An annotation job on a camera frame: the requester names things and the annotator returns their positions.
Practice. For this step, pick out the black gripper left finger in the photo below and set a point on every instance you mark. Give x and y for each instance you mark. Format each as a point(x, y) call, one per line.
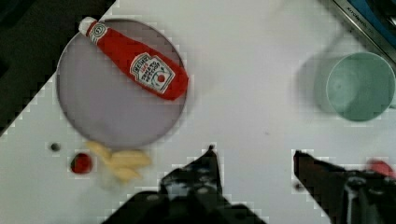
point(188, 195)

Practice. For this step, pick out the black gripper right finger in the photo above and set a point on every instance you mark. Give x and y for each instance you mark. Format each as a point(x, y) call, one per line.
point(347, 196)

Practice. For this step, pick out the toy red fruit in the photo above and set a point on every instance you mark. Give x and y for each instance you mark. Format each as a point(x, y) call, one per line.
point(381, 167)

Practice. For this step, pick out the toy peeled banana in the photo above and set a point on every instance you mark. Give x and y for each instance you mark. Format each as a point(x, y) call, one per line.
point(124, 164)

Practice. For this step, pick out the green mug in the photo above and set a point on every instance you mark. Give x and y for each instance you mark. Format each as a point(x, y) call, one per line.
point(358, 87)

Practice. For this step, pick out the toy strawberry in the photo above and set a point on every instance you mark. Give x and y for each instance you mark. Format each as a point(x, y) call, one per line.
point(81, 164)

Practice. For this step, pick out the plush ketchup bottle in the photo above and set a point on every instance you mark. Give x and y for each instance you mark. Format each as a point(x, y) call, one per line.
point(145, 66)

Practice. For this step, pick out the grey round plate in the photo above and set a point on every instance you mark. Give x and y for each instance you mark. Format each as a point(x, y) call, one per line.
point(100, 101)

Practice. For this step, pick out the toaster oven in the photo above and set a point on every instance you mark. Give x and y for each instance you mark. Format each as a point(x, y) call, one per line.
point(374, 19)

